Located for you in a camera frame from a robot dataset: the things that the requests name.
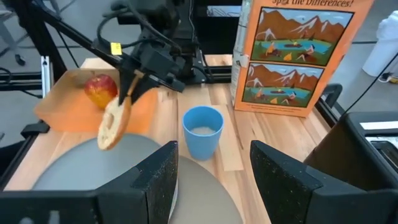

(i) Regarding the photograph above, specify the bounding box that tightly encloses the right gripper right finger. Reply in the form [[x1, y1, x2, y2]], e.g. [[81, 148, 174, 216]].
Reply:
[[249, 139, 324, 224]]

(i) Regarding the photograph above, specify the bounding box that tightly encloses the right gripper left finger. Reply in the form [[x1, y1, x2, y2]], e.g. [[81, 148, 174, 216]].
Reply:
[[96, 140, 180, 224]]

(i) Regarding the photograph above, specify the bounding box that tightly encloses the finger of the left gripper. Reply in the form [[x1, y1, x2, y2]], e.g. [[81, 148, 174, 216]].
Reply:
[[118, 68, 138, 106], [129, 77, 158, 105]]

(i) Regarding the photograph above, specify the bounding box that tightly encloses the red apple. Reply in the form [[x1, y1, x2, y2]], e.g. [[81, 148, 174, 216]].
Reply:
[[83, 73, 119, 110]]

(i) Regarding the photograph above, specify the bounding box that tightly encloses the bagel half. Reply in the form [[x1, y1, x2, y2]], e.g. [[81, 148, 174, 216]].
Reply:
[[96, 94, 133, 152]]

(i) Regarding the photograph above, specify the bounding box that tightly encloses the orange cereal box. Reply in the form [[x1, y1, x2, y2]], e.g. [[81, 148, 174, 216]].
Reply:
[[230, 0, 376, 119]]

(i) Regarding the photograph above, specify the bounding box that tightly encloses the grey round woven placemat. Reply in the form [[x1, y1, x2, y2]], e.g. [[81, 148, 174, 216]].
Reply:
[[167, 154, 245, 224]]

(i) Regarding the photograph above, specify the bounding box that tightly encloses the orange plastic tray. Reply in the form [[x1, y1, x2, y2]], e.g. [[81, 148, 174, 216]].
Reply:
[[33, 68, 160, 134]]

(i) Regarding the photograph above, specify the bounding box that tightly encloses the grey round plate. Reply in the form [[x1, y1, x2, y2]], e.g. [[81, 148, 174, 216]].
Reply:
[[30, 133, 180, 224]]

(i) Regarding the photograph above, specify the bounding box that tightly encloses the blue plastic cup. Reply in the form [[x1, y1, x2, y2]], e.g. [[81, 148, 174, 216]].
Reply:
[[182, 105, 225, 162]]

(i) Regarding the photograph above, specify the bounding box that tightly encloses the black toaster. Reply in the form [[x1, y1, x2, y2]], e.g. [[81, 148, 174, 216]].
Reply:
[[302, 111, 398, 191]]

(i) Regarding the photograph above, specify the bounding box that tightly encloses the white container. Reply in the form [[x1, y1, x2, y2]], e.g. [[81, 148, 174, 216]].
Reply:
[[361, 10, 398, 79]]

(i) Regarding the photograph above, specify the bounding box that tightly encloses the long black cable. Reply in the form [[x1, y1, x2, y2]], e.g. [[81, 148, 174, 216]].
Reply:
[[341, 52, 398, 116]]

